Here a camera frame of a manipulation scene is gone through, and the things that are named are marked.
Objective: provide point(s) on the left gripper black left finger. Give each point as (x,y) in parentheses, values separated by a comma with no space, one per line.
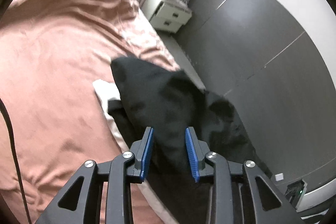
(79,200)

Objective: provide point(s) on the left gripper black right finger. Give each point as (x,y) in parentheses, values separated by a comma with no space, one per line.
(239,193)

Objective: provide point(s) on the black trousers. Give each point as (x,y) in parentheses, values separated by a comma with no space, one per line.
(169,102)

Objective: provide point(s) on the folded black garment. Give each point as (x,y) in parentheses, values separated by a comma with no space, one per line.
(129,132)

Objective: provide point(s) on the terracotta bed sheet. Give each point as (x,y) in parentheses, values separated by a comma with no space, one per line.
(52,51)

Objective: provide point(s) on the white bedside cabinet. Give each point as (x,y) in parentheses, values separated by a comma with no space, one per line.
(166,15)

